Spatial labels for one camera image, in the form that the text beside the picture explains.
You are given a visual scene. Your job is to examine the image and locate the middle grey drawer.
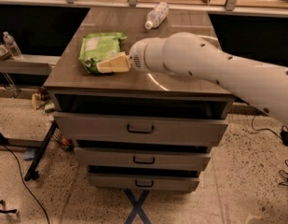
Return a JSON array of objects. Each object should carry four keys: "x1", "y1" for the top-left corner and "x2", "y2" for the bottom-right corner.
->
[{"x1": 75, "y1": 147, "x2": 211, "y2": 172}]

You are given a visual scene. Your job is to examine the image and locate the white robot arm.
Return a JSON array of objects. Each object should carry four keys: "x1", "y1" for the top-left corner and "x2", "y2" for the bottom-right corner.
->
[{"x1": 97, "y1": 33, "x2": 288, "y2": 126}]

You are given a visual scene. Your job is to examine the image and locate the black table leg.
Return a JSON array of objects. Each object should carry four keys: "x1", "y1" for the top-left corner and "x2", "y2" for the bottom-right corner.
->
[{"x1": 24, "y1": 121, "x2": 58, "y2": 181}]

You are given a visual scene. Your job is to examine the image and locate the black power adapter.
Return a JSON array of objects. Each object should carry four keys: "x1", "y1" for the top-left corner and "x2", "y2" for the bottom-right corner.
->
[{"x1": 281, "y1": 125, "x2": 288, "y2": 146}]

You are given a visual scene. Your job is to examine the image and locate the grey drawer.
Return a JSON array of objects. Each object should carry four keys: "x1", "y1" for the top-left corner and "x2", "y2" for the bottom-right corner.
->
[
  {"x1": 87, "y1": 173, "x2": 199, "y2": 192},
  {"x1": 54, "y1": 112, "x2": 227, "y2": 146},
  {"x1": 75, "y1": 147, "x2": 211, "y2": 172}
]

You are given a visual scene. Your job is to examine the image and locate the small water bottle on shelf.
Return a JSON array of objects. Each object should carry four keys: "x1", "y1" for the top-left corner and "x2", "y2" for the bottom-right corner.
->
[{"x1": 3, "y1": 32, "x2": 22, "y2": 60}]

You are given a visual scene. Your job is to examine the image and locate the blue tape cross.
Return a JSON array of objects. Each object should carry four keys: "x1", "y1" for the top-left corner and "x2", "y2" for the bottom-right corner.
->
[{"x1": 124, "y1": 189, "x2": 152, "y2": 224}]

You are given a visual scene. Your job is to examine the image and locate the green rice chip bag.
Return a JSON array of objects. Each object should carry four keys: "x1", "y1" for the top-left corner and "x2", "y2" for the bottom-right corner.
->
[{"x1": 78, "y1": 32, "x2": 127, "y2": 74}]

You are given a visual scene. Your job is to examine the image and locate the black floor cable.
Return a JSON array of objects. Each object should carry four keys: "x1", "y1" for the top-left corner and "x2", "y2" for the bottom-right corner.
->
[{"x1": 0, "y1": 137, "x2": 51, "y2": 224}]

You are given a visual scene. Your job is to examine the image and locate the small container on shelf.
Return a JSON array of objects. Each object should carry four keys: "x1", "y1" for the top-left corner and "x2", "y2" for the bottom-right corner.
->
[{"x1": 0, "y1": 44, "x2": 11, "y2": 61}]

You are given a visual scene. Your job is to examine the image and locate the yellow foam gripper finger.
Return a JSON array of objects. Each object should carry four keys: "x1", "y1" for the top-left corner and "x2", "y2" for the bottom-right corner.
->
[{"x1": 96, "y1": 52, "x2": 130, "y2": 74}]

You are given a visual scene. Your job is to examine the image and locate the top grey drawer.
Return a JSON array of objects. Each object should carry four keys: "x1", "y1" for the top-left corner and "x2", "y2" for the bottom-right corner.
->
[{"x1": 54, "y1": 112, "x2": 227, "y2": 146}]

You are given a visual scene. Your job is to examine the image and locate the grey drawer cabinet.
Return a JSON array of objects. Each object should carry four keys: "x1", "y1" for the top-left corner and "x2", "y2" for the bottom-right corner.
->
[{"x1": 45, "y1": 7, "x2": 233, "y2": 181}]

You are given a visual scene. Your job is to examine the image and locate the clear plastic bottle on cabinet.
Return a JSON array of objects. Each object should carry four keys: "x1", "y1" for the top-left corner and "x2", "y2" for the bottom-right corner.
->
[{"x1": 144, "y1": 2, "x2": 170, "y2": 30}]

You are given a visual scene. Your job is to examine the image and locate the bottom grey drawer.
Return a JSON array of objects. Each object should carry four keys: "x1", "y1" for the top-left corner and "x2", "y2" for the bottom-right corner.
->
[{"x1": 87, "y1": 173, "x2": 199, "y2": 192}]

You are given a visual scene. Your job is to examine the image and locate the grey side shelf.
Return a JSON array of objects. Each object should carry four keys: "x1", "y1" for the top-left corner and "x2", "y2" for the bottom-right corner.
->
[{"x1": 0, "y1": 54, "x2": 60, "y2": 76}]

